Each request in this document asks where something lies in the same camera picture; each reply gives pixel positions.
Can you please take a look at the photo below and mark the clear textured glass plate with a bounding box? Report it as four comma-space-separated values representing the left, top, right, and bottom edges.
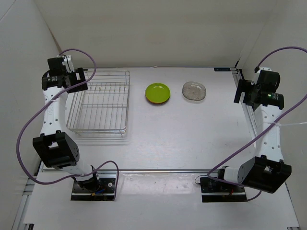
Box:
183, 94, 206, 104

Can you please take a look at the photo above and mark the orange plastic plate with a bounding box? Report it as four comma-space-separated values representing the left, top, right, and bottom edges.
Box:
146, 100, 169, 106

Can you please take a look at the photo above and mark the lime green plastic plate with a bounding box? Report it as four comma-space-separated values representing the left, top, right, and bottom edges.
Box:
145, 83, 170, 103

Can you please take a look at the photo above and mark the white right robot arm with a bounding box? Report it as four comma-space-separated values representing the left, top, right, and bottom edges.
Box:
215, 68, 292, 194

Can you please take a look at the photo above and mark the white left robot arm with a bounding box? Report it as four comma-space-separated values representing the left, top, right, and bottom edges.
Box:
33, 55, 101, 192

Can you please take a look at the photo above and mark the blue brand label sticker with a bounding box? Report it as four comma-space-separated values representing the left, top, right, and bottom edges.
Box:
214, 68, 231, 72

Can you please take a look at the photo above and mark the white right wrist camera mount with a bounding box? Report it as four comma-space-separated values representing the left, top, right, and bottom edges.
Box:
251, 67, 272, 85

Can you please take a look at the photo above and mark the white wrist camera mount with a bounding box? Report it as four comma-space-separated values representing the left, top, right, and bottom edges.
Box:
62, 55, 75, 73
251, 67, 272, 85

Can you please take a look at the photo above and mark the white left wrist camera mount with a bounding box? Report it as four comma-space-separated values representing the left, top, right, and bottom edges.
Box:
62, 55, 75, 73

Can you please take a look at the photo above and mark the aluminium table edge rail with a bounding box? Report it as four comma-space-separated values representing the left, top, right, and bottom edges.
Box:
231, 68, 256, 138

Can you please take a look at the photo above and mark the white cable tie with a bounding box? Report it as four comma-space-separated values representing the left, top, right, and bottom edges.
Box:
265, 122, 307, 127

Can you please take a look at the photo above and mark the chrome wire dish rack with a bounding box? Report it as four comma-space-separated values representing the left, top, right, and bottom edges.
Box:
66, 69, 130, 138

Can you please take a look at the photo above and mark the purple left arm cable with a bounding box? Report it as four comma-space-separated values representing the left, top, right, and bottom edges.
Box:
16, 49, 120, 201

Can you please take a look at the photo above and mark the front aluminium rail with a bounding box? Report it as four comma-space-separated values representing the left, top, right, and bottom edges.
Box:
98, 168, 219, 173

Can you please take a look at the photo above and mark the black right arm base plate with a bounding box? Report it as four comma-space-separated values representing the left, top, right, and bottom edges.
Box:
194, 175, 247, 203

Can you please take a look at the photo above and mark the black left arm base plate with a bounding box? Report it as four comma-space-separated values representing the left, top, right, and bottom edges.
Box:
71, 173, 118, 202

